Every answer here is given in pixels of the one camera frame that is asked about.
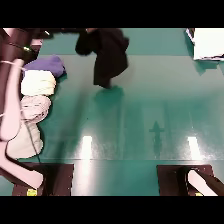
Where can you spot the black garment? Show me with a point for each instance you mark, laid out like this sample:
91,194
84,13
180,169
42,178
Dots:
108,56

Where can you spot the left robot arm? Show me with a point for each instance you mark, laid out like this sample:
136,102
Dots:
11,100

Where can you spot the pale pink garment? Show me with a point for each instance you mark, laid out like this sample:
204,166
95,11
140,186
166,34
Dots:
35,108

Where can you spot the purple garment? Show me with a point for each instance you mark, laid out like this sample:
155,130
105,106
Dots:
50,65

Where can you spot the cream garment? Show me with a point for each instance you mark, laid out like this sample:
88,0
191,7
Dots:
38,83

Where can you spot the light grey garment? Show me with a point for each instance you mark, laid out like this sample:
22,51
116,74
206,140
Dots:
25,143

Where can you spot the white garment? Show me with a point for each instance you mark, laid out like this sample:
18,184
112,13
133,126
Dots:
209,43

